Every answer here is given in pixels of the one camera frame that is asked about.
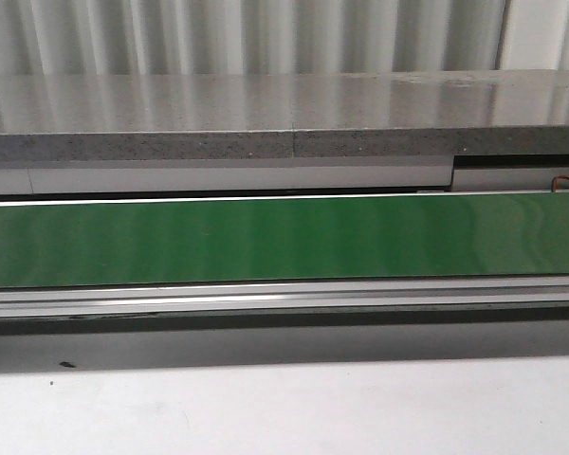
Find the aluminium conveyor front rail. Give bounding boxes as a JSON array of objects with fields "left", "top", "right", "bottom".
[{"left": 0, "top": 276, "right": 569, "bottom": 319}]

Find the white pleated curtain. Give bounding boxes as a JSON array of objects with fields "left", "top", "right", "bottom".
[{"left": 0, "top": 1, "right": 569, "bottom": 75}]

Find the grey conveyor rear frame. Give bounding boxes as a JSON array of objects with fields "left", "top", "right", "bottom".
[{"left": 0, "top": 155, "right": 569, "bottom": 196}]

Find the green conveyor belt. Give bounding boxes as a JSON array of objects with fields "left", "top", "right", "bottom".
[{"left": 0, "top": 191, "right": 569, "bottom": 289}]

